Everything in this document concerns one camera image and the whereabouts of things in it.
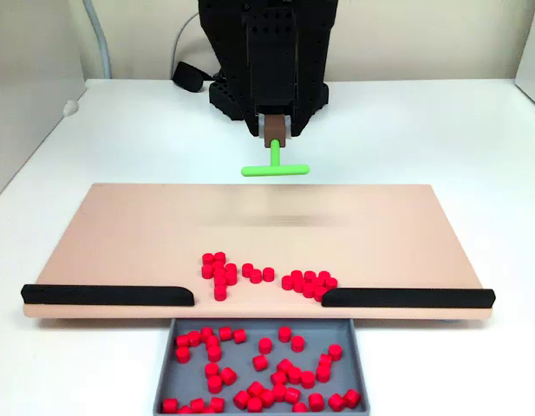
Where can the black edge rail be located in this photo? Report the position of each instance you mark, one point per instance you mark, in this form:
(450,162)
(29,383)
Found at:
(406,298)
(106,294)

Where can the grey rectangular tray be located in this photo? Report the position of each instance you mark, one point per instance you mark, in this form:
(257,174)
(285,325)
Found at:
(249,342)

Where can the small white knob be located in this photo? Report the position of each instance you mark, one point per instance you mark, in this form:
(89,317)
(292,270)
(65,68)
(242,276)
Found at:
(70,107)

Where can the beige flat board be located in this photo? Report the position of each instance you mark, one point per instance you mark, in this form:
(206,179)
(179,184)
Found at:
(119,242)

